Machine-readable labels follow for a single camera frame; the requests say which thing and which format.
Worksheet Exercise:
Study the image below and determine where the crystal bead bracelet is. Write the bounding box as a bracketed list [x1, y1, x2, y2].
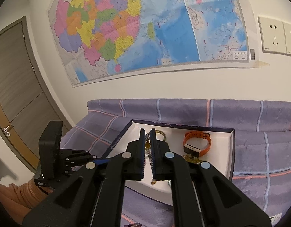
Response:
[144, 132, 158, 186]

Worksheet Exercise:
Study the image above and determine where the orange smart watch band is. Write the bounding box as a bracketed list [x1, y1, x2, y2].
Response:
[183, 131, 212, 158]

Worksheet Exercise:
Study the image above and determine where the orange sleeved left forearm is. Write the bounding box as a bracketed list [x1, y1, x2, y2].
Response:
[0, 179, 54, 225]

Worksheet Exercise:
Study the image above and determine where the black tray white lining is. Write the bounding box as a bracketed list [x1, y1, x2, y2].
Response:
[103, 120, 235, 205]

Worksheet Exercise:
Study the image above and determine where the grey brown wooden door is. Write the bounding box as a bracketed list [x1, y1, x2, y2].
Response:
[0, 17, 72, 172]

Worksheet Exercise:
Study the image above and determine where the purple plaid bed sheet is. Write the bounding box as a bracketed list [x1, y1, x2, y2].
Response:
[60, 99, 291, 226]

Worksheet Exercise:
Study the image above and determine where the white label tag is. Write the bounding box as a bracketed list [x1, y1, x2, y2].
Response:
[270, 213, 282, 226]

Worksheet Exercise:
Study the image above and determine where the silver door handle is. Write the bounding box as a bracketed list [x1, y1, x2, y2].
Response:
[3, 125, 12, 137]

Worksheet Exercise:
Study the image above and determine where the colourful wall map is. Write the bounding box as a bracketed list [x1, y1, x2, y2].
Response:
[48, 0, 257, 86]

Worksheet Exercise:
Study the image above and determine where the white wall socket left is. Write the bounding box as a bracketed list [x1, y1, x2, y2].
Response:
[258, 16, 286, 55]

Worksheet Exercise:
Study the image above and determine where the white wall socket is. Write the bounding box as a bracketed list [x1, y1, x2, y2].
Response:
[258, 16, 286, 55]
[283, 22, 291, 56]

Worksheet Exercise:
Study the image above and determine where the white wall socket middle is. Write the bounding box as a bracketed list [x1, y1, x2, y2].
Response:
[283, 22, 291, 56]

